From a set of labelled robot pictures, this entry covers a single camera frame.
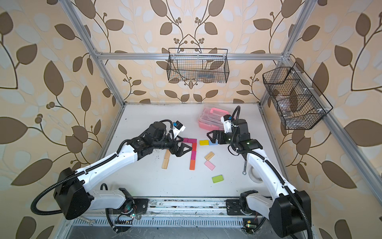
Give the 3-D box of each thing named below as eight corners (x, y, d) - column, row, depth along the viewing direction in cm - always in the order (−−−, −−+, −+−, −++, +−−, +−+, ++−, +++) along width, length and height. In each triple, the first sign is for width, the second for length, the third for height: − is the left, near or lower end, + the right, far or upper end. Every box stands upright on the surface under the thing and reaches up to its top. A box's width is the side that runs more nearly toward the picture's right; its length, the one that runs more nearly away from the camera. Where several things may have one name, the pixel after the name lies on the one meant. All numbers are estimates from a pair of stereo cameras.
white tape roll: (254, 186, 83) (257, 184, 79) (244, 171, 88) (246, 169, 85) (260, 183, 84) (263, 181, 80) (250, 168, 89) (252, 166, 86)
